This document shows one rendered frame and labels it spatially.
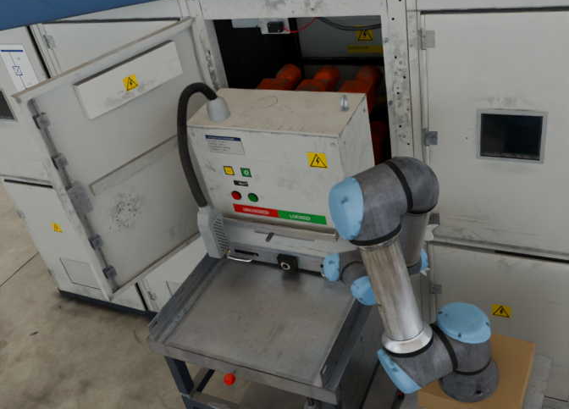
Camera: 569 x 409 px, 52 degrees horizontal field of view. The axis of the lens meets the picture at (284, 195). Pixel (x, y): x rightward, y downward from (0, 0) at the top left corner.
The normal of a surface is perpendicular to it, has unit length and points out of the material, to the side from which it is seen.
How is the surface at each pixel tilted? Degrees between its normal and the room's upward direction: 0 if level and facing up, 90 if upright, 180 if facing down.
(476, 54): 90
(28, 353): 0
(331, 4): 90
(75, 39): 90
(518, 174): 90
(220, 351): 0
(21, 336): 0
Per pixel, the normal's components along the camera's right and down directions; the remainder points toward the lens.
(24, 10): 0.07, 0.55
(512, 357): -0.22, -0.78
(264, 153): -0.41, 0.62
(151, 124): 0.72, 0.28
